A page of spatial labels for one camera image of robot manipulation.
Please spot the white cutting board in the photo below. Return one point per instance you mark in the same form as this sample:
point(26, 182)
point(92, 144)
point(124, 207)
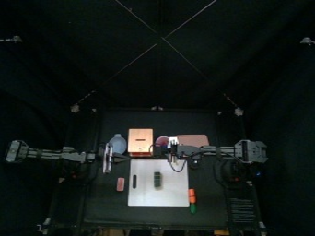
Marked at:
point(172, 193)

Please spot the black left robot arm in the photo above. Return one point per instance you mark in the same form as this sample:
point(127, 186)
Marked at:
point(40, 153)

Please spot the black toy knife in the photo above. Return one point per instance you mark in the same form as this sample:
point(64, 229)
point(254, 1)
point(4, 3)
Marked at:
point(134, 181)

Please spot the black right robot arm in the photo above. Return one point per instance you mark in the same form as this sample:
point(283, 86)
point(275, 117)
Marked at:
point(246, 150)

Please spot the red and white toy piece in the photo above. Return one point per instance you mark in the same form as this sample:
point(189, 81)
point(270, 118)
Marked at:
point(120, 184)

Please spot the grey blue bowl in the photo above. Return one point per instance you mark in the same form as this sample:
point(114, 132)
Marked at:
point(119, 144)

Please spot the wooden box with red drawer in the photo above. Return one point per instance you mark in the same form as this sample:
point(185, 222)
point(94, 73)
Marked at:
point(140, 147)

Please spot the orange toy carrot green top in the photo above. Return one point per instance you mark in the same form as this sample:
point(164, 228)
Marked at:
point(191, 196)

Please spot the toy sushi roll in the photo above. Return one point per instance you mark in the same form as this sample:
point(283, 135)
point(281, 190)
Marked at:
point(158, 179)

